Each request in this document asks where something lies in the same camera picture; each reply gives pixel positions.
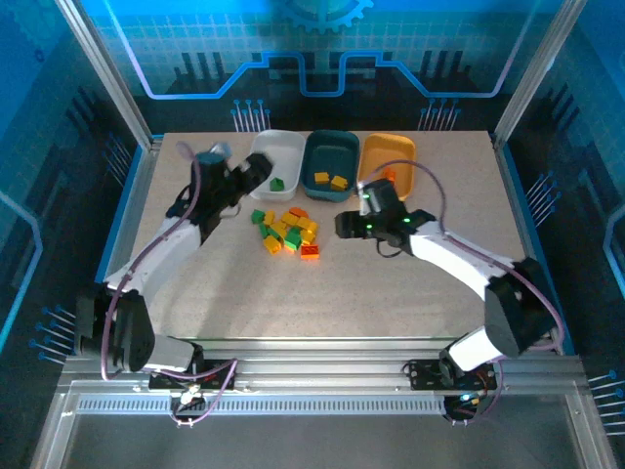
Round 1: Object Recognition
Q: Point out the white plastic container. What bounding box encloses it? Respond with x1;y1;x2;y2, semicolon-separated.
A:
245;129;308;203

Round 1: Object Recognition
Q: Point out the teal plastic container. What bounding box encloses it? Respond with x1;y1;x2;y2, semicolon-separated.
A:
300;129;362;204

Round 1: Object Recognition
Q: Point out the yellow plastic container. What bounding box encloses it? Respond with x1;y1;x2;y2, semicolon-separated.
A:
355;132;417;202

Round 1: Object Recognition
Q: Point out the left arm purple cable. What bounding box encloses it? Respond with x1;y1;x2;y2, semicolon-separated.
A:
100;140;239;429

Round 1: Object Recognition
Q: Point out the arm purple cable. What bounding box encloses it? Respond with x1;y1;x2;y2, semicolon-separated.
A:
100;140;239;429
358;158;567;427

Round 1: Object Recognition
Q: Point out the right gripper thin black cable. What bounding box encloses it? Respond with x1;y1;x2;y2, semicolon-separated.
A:
376;241;409;259

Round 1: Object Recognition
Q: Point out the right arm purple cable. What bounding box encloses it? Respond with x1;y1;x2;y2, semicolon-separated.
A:
358;158;567;427

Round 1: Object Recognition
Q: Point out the aluminium side rail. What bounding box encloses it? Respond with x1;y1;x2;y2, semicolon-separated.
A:
80;136;165;356
491;134;573;354

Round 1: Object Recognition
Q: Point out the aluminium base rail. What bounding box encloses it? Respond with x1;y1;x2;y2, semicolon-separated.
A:
58;336;590;395

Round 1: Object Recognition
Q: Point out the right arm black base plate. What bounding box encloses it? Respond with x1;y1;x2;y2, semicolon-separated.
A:
403;359;498;392

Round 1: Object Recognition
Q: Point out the aluminium frame post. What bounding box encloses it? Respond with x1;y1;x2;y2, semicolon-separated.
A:
490;0;590;150
52;0;165;151

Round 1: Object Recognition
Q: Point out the slotted grey cable duct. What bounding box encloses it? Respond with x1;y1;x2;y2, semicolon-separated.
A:
75;394;453;416

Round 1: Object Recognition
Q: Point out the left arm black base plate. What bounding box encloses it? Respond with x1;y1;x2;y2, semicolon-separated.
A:
146;359;239;392

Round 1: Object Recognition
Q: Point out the wire connector bundle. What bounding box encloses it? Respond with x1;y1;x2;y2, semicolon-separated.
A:
170;383;206;409
446;390;489;409

